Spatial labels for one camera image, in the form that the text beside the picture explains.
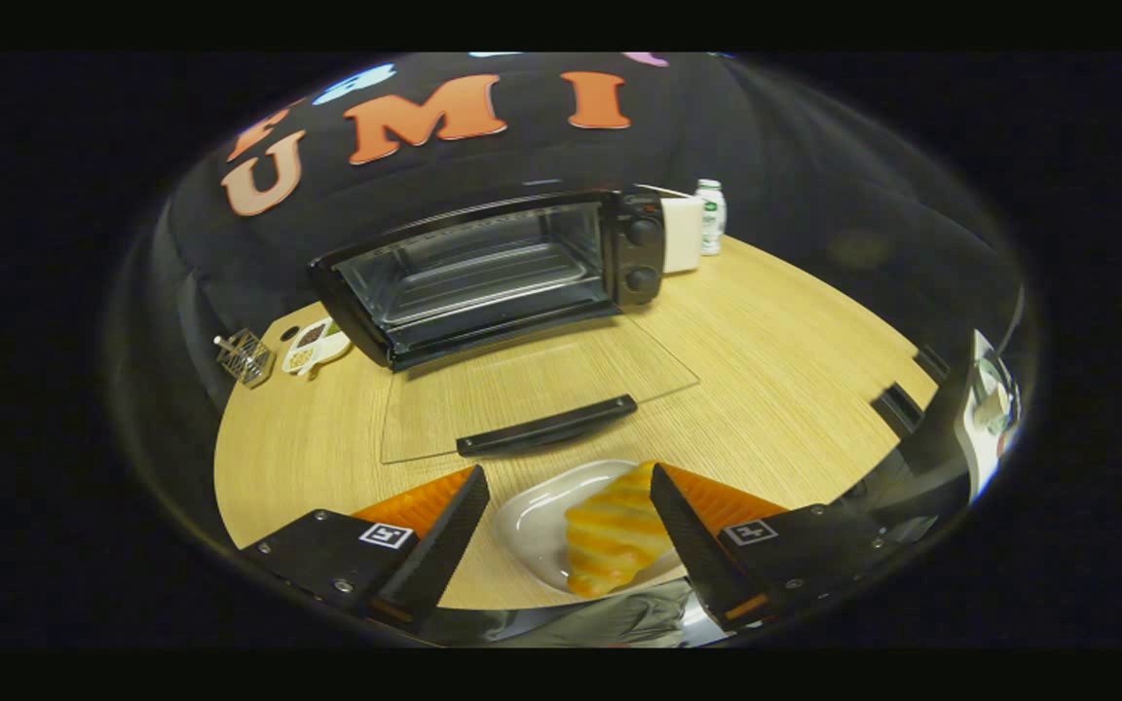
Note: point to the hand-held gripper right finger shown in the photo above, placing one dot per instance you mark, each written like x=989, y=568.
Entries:
x=692, y=540

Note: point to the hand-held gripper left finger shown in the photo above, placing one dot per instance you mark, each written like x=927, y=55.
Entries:
x=444, y=540

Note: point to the golden croissant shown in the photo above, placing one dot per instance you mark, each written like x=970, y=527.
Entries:
x=610, y=535

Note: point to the black toaster oven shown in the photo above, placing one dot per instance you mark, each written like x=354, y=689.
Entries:
x=639, y=258

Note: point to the white plate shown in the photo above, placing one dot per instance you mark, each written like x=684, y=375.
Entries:
x=532, y=526

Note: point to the person's grey clothing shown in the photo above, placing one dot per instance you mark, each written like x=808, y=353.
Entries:
x=619, y=618

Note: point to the white divided snack dish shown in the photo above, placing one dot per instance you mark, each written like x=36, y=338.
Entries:
x=313, y=346

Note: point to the white boxy appliance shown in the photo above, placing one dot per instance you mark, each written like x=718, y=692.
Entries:
x=682, y=234

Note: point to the small white bottle green label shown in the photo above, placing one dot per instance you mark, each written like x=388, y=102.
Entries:
x=712, y=219

